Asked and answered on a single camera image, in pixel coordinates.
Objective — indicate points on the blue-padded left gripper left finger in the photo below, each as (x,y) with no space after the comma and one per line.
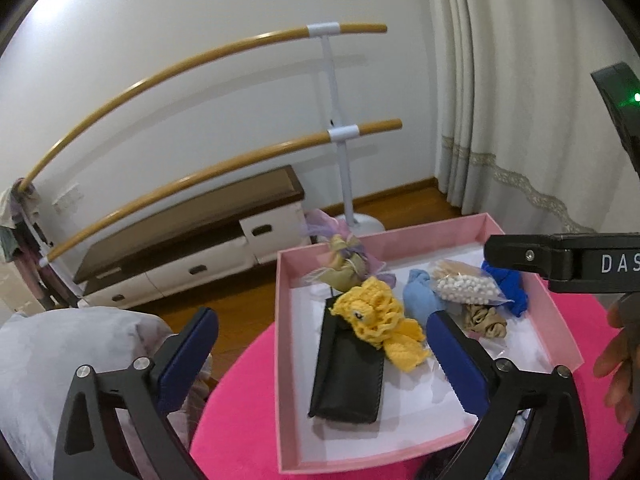
(90,443)

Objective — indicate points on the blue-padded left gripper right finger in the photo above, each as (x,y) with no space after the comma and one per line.
(554,442)

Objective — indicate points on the royal blue fuzzy cloth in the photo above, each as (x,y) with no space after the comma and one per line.
(510,283)

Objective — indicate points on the beige scrunchie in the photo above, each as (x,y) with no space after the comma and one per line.
(484,321)

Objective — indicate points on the cotton swab bag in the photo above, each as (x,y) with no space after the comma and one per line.
(459,282)

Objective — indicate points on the light blue cloth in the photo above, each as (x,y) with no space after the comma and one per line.
(420,300)

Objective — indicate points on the yellow crocheted cloth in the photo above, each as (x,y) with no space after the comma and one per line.
(378,318)

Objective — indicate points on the black leather pouch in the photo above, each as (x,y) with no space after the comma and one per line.
(349,374)

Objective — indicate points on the beige purple sachet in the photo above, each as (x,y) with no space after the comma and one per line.
(346,263)

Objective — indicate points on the person's hand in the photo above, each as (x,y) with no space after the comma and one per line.
(620,359)

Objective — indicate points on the blue white patterned cloth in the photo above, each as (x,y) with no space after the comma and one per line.
(508,449)

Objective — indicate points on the grey white duvet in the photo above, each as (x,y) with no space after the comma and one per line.
(39,358)

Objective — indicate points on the cream curtain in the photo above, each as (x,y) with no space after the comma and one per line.
(523,132)

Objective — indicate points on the round pink table mat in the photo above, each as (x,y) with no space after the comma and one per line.
(237,437)

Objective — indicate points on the pink cardboard box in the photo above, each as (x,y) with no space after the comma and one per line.
(419,412)

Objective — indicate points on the white ballet bar stand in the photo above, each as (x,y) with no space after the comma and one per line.
(340,133)

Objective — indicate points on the clothes hanging on bar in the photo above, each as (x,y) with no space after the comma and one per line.
(18,246)

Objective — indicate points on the dark top white cabinet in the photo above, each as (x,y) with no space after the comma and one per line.
(219,233)

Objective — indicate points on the lower wooden ballet bar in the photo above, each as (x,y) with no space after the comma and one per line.
(211,172)

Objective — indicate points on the wooden ballet bar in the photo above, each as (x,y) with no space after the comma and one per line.
(251,43)
(211,172)

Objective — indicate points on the upper wooden ballet bar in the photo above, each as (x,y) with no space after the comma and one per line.
(251,43)

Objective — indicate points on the white wall socket strip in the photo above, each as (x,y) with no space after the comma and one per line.
(68,199)

